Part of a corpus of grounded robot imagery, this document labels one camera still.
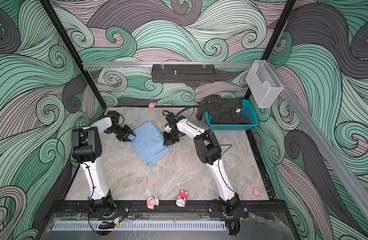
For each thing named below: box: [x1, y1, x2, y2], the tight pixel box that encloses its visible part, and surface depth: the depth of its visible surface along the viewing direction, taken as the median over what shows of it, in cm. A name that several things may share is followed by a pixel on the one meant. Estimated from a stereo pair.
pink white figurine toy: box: [146, 196, 160, 210], surface depth 74 cm
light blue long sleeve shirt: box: [127, 121, 174, 166], surface depth 97 cm
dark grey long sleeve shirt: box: [196, 94, 250, 124], surface depth 112 cm
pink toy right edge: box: [253, 187, 261, 197], surface depth 79 cm
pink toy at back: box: [148, 102, 157, 108], surface depth 121 cm
